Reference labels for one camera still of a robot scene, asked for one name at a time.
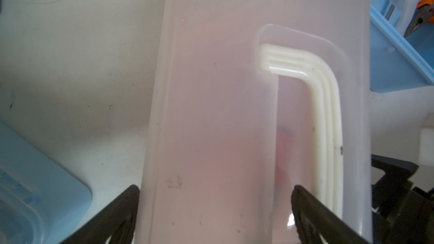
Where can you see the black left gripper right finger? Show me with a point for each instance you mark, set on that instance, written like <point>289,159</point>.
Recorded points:
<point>316,224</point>

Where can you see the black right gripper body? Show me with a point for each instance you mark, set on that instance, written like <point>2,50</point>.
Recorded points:
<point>402,212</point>

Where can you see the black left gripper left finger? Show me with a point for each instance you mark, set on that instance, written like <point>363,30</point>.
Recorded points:
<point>115,224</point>

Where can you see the blue clear-lid toolbox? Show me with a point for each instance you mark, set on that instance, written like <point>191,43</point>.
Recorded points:
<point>41,203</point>

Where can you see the pink toolbox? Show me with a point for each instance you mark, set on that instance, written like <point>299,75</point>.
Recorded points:
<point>254,97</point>

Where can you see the light blue toolbox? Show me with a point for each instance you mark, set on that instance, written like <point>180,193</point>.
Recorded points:
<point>399,63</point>

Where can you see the orange black needle-nose pliers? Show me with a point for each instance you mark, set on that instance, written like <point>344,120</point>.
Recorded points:
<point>424,15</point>

